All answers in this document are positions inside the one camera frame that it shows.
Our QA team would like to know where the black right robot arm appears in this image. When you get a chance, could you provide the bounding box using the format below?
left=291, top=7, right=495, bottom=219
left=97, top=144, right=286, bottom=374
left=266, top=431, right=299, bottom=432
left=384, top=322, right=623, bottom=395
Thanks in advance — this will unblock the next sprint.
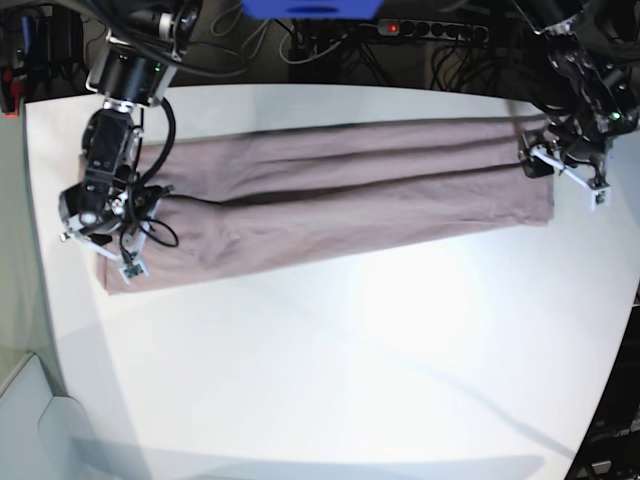
left=59, top=1, right=242, bottom=282

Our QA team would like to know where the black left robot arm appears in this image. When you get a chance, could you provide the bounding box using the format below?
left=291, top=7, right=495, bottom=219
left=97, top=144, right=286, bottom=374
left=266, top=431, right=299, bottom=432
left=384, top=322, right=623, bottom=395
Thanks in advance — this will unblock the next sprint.
left=514, top=1, right=639, bottom=210

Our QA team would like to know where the mauve pink t-shirt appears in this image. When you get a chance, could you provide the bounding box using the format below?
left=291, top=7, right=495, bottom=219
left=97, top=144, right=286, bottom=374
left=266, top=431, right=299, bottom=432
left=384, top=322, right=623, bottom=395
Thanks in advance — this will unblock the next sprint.
left=96, top=116, right=553, bottom=295

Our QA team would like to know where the red black clamp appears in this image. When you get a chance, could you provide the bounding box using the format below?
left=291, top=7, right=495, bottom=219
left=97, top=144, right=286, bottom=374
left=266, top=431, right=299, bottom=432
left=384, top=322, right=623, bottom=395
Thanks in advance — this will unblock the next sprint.
left=1, top=66, right=26, bottom=118

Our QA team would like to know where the blue box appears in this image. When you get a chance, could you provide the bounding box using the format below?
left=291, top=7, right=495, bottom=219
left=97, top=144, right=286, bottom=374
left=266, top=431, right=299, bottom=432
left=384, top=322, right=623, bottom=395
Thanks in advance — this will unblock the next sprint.
left=242, top=0, right=383, bottom=20

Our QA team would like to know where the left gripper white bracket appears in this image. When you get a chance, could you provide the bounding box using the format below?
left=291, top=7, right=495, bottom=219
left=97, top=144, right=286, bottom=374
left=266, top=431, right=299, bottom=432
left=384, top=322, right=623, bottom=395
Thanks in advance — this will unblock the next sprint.
left=518, top=130, right=611, bottom=209

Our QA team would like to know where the white power strip red switch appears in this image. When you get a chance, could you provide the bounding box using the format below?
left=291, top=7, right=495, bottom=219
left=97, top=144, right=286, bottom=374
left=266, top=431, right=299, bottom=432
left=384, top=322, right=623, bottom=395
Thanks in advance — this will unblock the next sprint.
left=375, top=19, right=489, bottom=43

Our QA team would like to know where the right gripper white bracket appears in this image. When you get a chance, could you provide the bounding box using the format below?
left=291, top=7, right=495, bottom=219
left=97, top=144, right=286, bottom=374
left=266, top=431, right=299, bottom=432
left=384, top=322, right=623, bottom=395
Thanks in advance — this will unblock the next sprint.
left=58, top=184, right=175, bottom=283

